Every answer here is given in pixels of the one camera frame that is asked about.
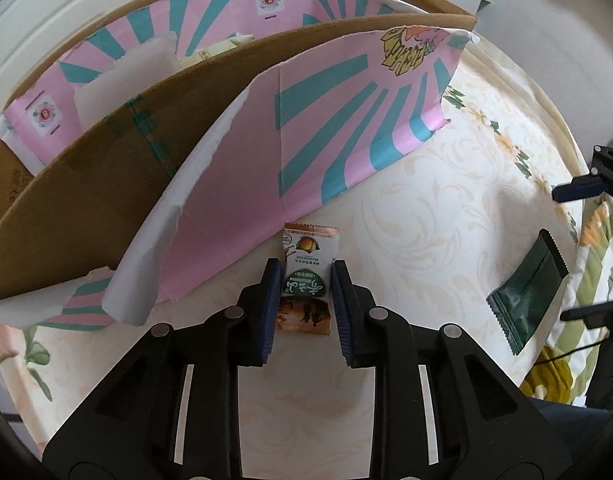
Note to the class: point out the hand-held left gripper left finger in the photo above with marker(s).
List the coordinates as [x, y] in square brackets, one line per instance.
[269, 310]

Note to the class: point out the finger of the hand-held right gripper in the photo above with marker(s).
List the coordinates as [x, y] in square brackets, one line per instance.
[579, 190]
[596, 316]

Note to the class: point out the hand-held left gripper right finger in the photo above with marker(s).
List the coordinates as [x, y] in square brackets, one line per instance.
[342, 310]

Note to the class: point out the small orange green snack packet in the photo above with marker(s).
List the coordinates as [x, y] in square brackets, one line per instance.
[306, 260]

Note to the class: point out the dark green snack packet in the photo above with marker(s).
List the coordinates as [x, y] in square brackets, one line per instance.
[529, 290]

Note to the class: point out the brown cardboard box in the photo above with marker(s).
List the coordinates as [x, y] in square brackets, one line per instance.
[86, 160]

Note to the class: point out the pale yellow snack packet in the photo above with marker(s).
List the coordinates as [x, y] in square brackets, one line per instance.
[211, 52]

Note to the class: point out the white paper snack packet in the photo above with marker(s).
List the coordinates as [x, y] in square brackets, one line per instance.
[126, 80]

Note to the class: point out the quilted floral cushion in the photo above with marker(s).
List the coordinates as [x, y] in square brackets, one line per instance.
[596, 260]

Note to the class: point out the person's dark trousers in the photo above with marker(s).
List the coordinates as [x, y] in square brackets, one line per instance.
[566, 425]

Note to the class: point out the floral tablecloth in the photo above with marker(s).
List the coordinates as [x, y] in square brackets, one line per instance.
[436, 210]

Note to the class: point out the cardboard box with pink flaps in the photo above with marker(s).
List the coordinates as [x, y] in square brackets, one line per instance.
[336, 125]

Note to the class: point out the white door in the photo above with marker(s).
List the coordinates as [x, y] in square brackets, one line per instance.
[46, 20]

